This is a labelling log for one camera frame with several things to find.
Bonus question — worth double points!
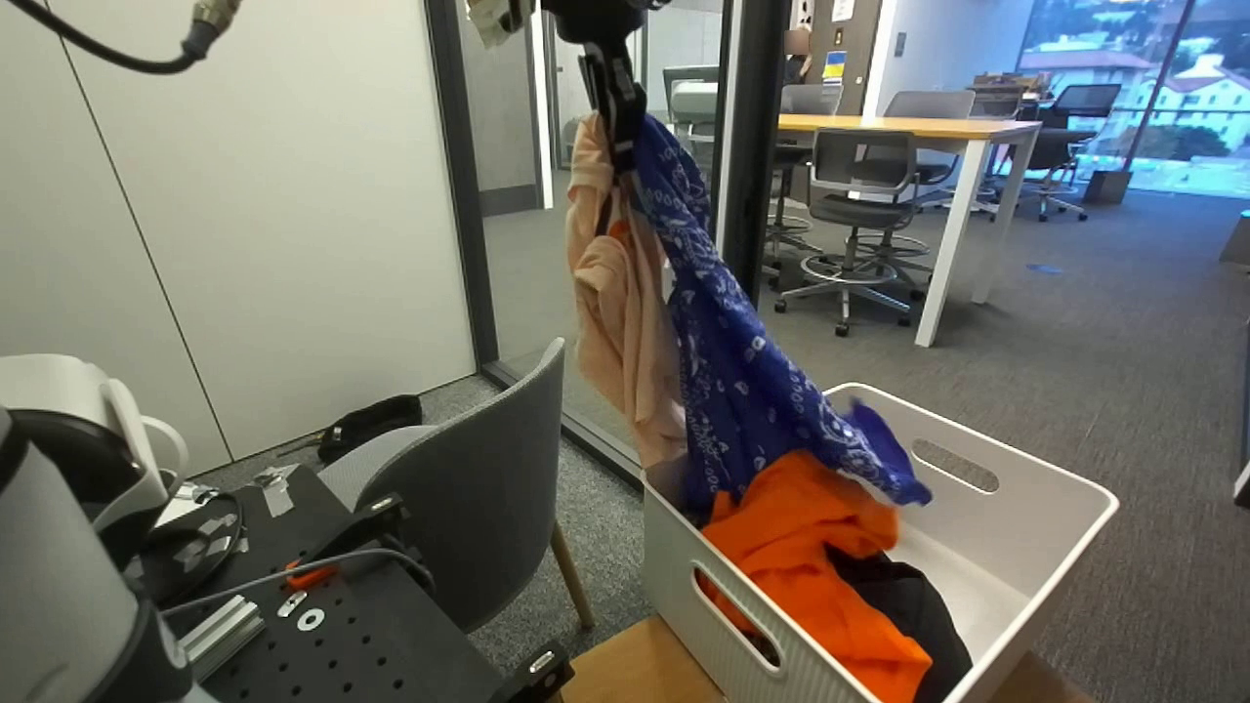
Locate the black device white stickers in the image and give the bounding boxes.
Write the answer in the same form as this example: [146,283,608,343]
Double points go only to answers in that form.
[128,498,254,580]

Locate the black garment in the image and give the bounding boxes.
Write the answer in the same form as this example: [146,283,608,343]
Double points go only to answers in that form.
[824,544,978,703]

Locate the wooden-top white table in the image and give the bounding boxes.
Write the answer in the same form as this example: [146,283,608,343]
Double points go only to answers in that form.
[657,107,1048,352]

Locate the peach shirt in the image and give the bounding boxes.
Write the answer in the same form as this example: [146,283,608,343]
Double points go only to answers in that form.
[560,107,691,471]

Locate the orange garment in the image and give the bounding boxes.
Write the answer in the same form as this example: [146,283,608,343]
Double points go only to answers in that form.
[698,446,937,703]

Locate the white paper label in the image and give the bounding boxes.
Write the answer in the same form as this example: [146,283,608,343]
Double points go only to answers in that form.
[258,471,302,524]

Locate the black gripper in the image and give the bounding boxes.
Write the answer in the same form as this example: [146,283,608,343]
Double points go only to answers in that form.
[540,0,651,171]

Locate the black office chair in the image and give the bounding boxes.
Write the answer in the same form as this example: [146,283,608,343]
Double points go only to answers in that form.
[1018,77,1126,227]

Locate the grey plastic chair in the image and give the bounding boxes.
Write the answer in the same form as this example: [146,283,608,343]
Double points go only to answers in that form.
[311,337,599,637]

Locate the thin grey cable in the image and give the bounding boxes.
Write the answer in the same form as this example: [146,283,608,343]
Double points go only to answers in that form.
[159,544,436,620]

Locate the grey office stool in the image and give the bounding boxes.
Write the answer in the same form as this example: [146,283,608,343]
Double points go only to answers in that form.
[769,130,930,338]

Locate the black door frame post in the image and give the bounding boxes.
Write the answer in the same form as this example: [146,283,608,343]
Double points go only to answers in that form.
[697,0,798,393]

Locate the aluminium extrusion rail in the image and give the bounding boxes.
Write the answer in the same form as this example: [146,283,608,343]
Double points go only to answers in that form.
[159,590,271,687]

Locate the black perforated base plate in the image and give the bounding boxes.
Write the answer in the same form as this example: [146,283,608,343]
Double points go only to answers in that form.
[122,462,579,703]

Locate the brown cardboard box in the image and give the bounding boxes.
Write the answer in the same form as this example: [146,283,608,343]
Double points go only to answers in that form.
[560,618,1096,703]

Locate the blue patterned bandana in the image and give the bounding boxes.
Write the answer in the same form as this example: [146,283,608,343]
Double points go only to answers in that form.
[628,107,935,524]

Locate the white plastic bin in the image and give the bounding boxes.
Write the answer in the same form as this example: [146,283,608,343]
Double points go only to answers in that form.
[638,379,1126,703]

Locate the orange-handled black clamp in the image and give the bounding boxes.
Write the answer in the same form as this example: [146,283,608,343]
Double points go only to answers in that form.
[276,491,415,598]

